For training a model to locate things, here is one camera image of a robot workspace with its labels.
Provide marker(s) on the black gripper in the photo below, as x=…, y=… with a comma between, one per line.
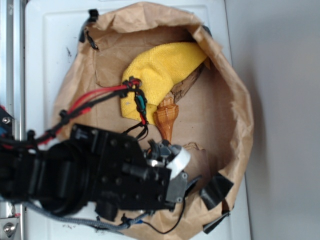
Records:
x=125, y=177

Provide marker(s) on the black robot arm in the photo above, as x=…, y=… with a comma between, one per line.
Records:
x=56, y=177

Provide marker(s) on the orange conch shell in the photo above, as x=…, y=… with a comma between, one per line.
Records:
x=165, y=116

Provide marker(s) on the brown driftwood piece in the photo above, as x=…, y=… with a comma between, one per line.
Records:
x=180, y=89

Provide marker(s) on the black tape strip right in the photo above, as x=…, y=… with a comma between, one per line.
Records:
x=215, y=191

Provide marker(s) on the black tape strip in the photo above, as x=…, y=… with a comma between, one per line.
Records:
x=84, y=30
x=215, y=191

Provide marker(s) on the brown paper bag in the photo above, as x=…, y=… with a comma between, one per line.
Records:
x=215, y=121

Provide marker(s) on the yellow microfiber cloth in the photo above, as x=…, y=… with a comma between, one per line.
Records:
x=162, y=67

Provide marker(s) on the black tape strip upper left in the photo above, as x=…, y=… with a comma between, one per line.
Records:
x=84, y=30

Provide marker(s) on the black mounting bracket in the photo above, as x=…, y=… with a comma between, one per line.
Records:
x=7, y=127

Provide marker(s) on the metal corner bracket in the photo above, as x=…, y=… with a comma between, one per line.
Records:
x=10, y=228

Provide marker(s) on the aluminium frame rail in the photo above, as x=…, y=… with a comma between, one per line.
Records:
x=9, y=14

